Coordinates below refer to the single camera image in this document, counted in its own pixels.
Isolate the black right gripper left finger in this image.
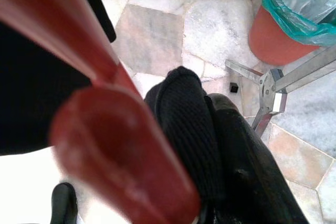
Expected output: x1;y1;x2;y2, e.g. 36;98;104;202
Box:
144;66;224;209

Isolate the red plastic hanger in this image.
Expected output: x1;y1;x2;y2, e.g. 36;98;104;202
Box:
0;0;203;224

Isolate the black robot right foot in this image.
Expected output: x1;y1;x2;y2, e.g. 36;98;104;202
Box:
51;183;78;224

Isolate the silver clothes rack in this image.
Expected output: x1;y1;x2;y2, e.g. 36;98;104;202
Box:
225;47;336;137

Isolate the red bin teal liner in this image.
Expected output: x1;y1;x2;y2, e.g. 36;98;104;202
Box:
248;0;336;66

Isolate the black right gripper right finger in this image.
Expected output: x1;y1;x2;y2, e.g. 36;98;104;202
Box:
199;93;309;224

